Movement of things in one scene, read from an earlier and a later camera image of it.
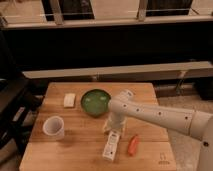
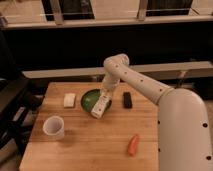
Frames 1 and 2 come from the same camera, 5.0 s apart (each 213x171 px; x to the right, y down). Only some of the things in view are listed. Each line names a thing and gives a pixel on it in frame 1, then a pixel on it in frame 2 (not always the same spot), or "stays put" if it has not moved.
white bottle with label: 112,144 to 100,107
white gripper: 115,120 to 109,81
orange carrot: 132,147 stays put
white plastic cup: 54,127 stays put
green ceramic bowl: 95,102 stays put
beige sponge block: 69,99 stays put
